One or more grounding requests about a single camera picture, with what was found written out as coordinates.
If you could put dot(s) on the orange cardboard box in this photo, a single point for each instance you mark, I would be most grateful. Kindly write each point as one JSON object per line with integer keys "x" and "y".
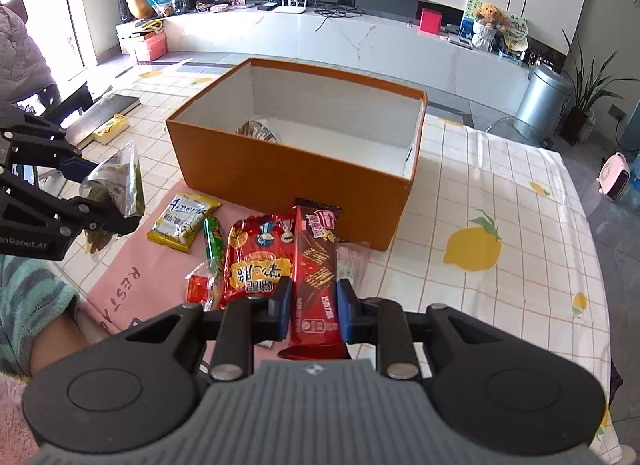
{"x": 300, "y": 195}

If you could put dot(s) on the clear glass table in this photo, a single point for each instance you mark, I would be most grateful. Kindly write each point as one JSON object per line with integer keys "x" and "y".
{"x": 515, "y": 127}

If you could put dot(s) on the clear packet with green filling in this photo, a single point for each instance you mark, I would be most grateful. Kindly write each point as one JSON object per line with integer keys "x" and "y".
{"x": 122, "y": 180}

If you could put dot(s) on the green picture card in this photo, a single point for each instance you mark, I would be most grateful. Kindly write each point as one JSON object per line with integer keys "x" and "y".
{"x": 475, "y": 7}

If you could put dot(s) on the red snack bag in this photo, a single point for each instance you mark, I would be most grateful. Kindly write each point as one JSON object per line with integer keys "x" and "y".
{"x": 255, "y": 255}

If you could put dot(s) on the white round hand fan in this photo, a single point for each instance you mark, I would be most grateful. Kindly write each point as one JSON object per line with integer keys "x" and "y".
{"x": 514, "y": 32}

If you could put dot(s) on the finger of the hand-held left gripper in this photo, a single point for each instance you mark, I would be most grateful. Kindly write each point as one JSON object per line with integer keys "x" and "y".
{"x": 75, "y": 168}
{"x": 100, "y": 215}

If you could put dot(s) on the pink desk heater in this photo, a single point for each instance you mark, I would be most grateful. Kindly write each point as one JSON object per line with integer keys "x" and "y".
{"x": 615, "y": 175}

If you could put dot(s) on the green sausage stick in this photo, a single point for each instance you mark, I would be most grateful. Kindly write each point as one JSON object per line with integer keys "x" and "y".
{"x": 212, "y": 245}

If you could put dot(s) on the red box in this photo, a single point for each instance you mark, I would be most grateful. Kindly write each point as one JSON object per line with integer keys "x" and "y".
{"x": 431, "y": 21}

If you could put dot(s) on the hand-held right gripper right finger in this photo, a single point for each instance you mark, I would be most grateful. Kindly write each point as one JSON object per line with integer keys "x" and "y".
{"x": 345, "y": 310}

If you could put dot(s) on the pink mat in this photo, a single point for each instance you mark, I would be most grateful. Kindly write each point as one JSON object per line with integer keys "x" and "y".
{"x": 150, "y": 275}

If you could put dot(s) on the clear pastry packet red label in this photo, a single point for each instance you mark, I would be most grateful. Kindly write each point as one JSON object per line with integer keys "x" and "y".
{"x": 199, "y": 287}

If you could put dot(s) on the grey flat board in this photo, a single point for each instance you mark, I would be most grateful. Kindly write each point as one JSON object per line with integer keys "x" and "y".
{"x": 107, "y": 107}

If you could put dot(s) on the pink fleece clothing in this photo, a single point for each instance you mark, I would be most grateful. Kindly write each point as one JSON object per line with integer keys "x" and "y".
{"x": 12, "y": 420}

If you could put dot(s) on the potted plant in dark pot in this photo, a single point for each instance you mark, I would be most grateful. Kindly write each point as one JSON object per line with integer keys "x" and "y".
{"x": 575, "y": 125}

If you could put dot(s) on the grey padded jacket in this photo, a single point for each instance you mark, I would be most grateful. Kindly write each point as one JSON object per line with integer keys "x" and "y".
{"x": 20, "y": 50}

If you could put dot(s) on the blue snack bag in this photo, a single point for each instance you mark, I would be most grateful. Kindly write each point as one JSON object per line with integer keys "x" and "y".
{"x": 161, "y": 2}

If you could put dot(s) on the yellow and white snack packet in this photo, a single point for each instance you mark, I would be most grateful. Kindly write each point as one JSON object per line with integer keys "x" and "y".
{"x": 182, "y": 220}

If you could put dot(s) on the white marble cabinet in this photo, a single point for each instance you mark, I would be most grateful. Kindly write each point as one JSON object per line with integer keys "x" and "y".
{"x": 300, "y": 40}

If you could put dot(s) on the pink storage boxes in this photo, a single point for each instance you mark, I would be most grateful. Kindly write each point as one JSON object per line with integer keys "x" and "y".
{"x": 150, "y": 47}

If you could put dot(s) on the teddy bear in white wrap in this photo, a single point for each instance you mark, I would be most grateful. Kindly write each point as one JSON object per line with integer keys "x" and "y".
{"x": 487, "y": 12}

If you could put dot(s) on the silver trash can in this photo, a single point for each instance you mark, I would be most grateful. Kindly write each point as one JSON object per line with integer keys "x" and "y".
{"x": 542, "y": 100}

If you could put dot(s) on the brown chocolate wafer packet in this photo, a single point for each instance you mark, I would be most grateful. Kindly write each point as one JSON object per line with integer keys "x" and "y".
{"x": 315, "y": 265}

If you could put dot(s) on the person's left forearm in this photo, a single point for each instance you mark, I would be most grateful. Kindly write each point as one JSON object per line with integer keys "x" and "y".
{"x": 30, "y": 295}

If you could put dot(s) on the small yellow box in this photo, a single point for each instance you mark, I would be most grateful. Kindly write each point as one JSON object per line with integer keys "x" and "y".
{"x": 111, "y": 129}

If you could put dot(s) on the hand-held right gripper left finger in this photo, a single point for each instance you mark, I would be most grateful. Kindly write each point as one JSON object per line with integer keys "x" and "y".
{"x": 282, "y": 302}

